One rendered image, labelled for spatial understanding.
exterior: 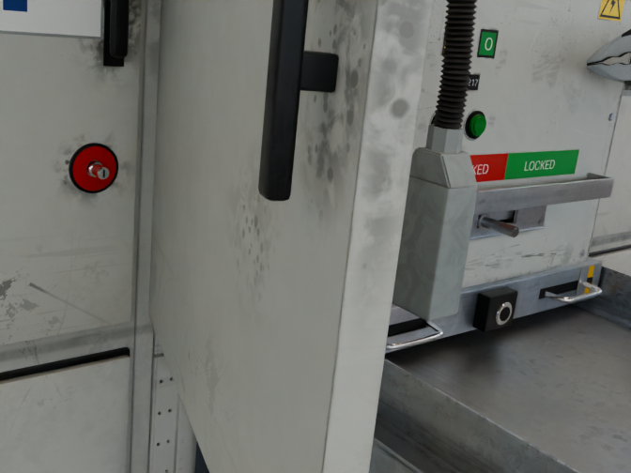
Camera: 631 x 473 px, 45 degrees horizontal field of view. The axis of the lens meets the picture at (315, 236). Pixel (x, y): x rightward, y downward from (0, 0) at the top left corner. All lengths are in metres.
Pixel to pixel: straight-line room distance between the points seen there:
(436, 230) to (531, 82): 0.31
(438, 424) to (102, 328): 0.47
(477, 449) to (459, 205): 0.24
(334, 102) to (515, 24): 0.58
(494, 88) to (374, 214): 0.58
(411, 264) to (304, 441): 0.37
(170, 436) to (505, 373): 0.49
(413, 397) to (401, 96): 0.45
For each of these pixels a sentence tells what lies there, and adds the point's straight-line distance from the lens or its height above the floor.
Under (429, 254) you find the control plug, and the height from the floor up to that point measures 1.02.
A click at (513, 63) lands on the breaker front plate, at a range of 0.98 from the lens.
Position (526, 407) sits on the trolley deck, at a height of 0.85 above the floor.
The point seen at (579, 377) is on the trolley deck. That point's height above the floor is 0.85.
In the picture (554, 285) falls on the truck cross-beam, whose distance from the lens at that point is 1.16.
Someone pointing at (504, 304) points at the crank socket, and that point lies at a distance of 1.03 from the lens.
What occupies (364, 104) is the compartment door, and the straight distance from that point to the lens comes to 0.38.
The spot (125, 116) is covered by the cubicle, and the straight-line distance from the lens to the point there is 0.93.
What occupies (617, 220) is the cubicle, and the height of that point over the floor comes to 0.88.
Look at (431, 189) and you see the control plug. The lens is 0.78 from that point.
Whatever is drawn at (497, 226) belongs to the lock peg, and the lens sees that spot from 0.98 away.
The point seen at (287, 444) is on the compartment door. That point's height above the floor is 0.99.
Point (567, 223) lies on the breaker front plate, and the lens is 1.17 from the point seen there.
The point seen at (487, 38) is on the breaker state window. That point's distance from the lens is 0.94.
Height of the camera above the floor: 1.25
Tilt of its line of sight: 16 degrees down
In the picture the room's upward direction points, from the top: 6 degrees clockwise
